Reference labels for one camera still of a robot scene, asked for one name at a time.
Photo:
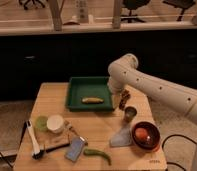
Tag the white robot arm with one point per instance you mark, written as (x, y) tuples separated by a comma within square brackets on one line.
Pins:
[(182, 99)]

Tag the green plastic tray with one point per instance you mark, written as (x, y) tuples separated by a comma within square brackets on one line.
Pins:
[(86, 87)]

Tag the brown dried pepper toy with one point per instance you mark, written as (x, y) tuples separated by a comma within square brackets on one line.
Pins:
[(125, 95)]

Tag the small metal cup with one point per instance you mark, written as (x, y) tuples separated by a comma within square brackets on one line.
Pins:
[(129, 113)]

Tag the small brush tool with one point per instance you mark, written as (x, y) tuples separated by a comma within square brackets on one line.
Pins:
[(70, 127)]

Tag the white round container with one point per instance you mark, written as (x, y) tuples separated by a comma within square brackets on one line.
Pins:
[(55, 124)]

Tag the grey cloth piece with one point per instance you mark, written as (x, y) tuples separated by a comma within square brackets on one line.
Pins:
[(122, 138)]

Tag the blue sponge block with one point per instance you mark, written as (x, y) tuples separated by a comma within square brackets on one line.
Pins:
[(75, 149)]

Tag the orange fruit in bowl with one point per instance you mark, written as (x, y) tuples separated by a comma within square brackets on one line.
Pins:
[(141, 134)]

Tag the green chili pepper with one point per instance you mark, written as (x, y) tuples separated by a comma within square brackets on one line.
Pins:
[(94, 152)]

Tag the green round lid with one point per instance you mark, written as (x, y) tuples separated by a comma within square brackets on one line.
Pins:
[(41, 123)]

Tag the red-brown bowl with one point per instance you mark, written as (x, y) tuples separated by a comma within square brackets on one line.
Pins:
[(152, 143)]

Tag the wooden cutting board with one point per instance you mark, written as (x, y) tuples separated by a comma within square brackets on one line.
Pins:
[(54, 141)]

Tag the office chair centre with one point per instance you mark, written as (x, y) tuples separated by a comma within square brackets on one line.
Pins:
[(133, 5)]

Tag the office chair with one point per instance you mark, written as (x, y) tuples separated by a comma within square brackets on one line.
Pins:
[(133, 5), (26, 4), (182, 4)]

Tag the office chair left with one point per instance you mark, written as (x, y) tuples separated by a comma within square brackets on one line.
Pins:
[(26, 4)]

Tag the office chair right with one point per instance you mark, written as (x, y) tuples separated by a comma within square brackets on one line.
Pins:
[(182, 4)]

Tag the black handled knife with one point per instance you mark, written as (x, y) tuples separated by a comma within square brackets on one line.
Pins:
[(44, 150)]

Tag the white handled brush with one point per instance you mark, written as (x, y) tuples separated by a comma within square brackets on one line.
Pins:
[(35, 145)]

